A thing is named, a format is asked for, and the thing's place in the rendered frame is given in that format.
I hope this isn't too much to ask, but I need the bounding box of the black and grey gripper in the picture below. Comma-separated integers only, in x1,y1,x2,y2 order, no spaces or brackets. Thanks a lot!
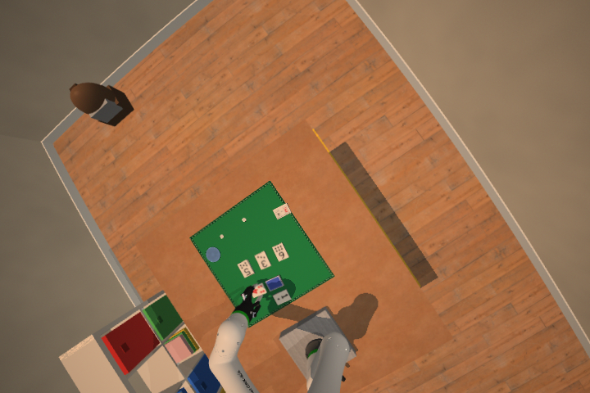
241,283,263,318

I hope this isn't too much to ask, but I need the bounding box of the green card cloth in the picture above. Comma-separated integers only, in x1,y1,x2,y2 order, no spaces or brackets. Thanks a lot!
192,184,332,325

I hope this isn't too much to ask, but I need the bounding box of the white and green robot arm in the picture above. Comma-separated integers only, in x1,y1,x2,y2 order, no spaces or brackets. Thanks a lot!
209,305,349,393

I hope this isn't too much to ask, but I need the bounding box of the light blue round disc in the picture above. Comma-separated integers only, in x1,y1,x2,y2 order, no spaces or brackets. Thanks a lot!
206,247,220,262

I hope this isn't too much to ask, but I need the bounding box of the blue playing card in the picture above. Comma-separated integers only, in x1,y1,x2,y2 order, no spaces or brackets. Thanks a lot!
265,276,283,291

